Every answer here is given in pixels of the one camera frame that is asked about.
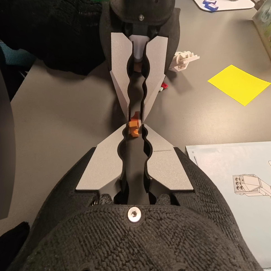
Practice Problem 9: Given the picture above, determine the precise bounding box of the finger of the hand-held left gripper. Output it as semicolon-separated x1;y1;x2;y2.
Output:
110;32;134;123
141;35;169;123

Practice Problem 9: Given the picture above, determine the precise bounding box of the teal cloth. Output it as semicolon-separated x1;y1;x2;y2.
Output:
0;41;35;64

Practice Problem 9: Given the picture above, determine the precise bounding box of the orange curved lego piece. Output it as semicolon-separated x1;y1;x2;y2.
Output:
128;121;142;138

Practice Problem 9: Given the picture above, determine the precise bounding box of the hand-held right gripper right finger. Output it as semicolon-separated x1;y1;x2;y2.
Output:
141;124;194;193

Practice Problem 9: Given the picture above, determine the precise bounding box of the yellow sticky note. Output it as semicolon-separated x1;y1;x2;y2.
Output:
207;65;271;107

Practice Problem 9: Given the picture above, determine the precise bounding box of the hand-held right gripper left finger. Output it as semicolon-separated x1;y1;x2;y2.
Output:
75;124;129;194

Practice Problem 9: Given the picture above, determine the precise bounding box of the white tray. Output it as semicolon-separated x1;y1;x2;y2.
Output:
194;0;255;11

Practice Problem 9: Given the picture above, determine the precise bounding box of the person's left forearm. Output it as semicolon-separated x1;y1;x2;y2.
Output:
0;0;110;76

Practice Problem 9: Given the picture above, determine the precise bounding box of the lego set box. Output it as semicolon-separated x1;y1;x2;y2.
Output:
253;0;271;56

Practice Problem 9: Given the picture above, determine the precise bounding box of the lego instruction booklet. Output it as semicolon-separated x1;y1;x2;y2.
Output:
185;141;271;268

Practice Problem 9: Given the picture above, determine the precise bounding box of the white lego build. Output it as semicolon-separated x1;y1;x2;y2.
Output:
168;50;201;73

